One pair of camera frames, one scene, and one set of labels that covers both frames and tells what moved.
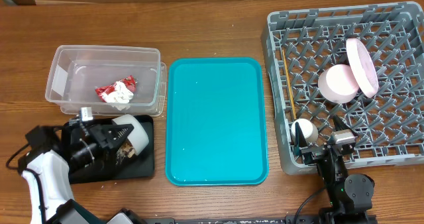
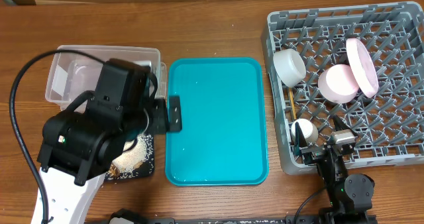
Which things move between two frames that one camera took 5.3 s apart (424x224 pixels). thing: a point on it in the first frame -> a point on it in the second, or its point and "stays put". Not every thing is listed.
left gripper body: [87, 151] -> [155, 109]
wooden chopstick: [290, 85] stays put
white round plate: [363, 66] stays put
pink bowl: [338, 83] stays put
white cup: [309, 130] stays put
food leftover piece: [126, 150] -> [114, 171]
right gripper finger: [338, 124] stays put
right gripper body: [314, 157] stays put
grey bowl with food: [138, 138] -> [289, 66]
